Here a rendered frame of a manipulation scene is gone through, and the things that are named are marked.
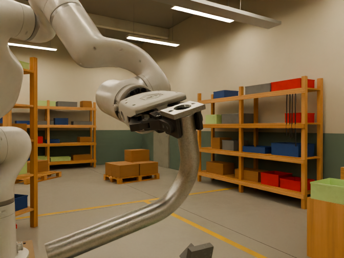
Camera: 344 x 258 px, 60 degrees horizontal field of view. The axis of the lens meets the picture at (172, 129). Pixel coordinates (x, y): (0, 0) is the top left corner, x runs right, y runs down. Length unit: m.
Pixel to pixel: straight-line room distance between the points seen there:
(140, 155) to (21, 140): 7.00
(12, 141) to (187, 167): 0.70
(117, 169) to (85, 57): 6.66
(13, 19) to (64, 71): 10.02
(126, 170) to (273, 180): 3.41
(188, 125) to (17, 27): 0.64
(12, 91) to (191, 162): 0.66
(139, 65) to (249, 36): 6.65
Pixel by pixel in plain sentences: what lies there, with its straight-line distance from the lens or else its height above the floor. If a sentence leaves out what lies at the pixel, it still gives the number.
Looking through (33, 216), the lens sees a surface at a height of 0.15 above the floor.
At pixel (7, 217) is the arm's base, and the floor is 1.08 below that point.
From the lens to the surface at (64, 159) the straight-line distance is 10.26.
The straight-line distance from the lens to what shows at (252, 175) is 6.30.
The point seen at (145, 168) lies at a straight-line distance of 7.66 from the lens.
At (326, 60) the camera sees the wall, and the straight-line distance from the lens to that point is 5.98.
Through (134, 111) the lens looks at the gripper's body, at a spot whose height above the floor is 1.38.
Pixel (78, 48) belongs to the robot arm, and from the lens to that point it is 0.71.
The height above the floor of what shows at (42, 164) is 0.34.
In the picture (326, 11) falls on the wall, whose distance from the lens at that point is 6.20.
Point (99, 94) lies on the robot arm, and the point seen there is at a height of 1.43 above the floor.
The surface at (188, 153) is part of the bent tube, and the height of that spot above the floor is 1.32.
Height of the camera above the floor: 1.36
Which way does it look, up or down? level
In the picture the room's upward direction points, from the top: straight up
